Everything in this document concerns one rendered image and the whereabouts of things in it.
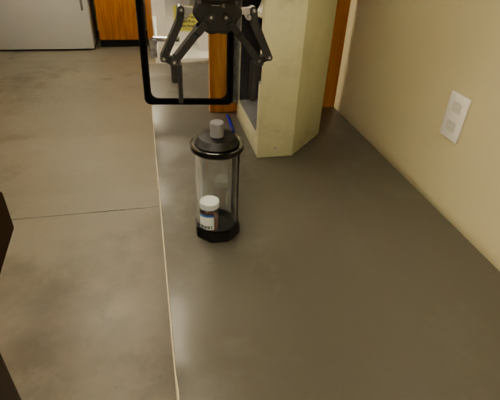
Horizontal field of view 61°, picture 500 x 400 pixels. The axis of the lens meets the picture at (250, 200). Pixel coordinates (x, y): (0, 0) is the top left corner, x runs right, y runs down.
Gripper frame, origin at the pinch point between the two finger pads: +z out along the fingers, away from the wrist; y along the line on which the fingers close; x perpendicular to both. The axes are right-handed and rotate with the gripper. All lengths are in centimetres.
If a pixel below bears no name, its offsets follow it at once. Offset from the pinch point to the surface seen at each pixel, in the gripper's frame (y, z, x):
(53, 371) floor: 60, 127, -38
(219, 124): -0.4, 5.7, 1.2
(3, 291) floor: 90, 127, -87
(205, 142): 2.6, 8.8, 2.6
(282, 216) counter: -16.7, 32.6, -2.9
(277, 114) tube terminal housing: -22.4, 19.0, -33.3
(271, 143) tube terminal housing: -21.4, 28.0, -33.2
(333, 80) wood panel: -55, 22, -71
